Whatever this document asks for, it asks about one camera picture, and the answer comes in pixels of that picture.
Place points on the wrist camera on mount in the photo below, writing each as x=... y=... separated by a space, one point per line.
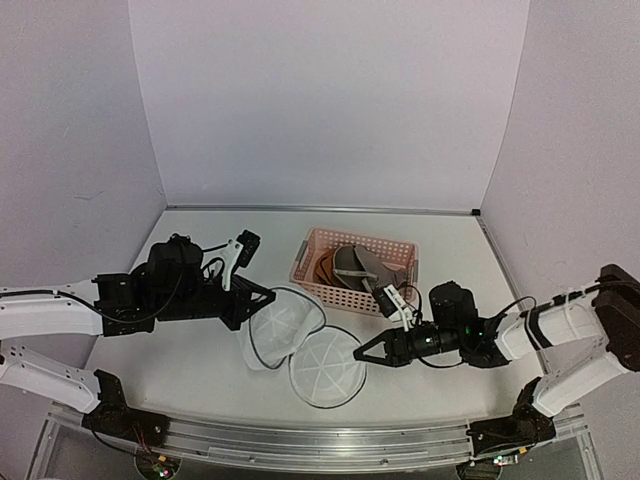
x=182 y=267
x=451 y=307

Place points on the aluminium front rail frame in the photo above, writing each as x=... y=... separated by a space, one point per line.
x=69 y=447

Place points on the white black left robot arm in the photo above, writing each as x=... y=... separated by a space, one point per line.
x=112 y=305

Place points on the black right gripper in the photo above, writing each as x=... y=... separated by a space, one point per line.
x=397 y=353

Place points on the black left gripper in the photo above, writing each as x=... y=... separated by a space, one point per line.
x=241 y=304

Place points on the orange black bra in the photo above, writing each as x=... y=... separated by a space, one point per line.
x=324 y=270

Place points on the aluminium rail at table back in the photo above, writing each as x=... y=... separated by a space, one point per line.
x=327 y=209

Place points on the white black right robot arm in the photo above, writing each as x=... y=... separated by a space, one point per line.
x=590 y=335

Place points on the pink perforated plastic basket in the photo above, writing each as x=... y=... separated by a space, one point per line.
x=394 y=254

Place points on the white mesh laundry bag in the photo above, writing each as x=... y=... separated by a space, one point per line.
x=293 y=333

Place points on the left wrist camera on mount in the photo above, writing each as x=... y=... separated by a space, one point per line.
x=182 y=267

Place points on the grey bra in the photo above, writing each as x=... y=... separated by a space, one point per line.
x=361 y=270

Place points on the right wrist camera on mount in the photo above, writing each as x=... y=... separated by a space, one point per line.
x=451 y=307

